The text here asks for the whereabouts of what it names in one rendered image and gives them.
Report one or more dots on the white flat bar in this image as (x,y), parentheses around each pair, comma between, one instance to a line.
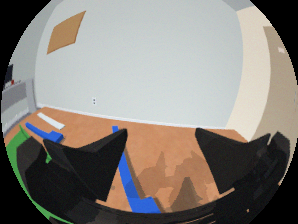
(50,121)

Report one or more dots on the blue flat bar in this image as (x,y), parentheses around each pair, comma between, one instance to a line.
(54,136)
(146,205)

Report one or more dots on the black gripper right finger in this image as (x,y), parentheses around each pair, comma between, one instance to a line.
(227,158)

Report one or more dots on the green putting mat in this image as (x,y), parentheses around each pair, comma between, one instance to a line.
(11,152)

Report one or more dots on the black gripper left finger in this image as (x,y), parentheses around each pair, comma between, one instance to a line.
(95,164)

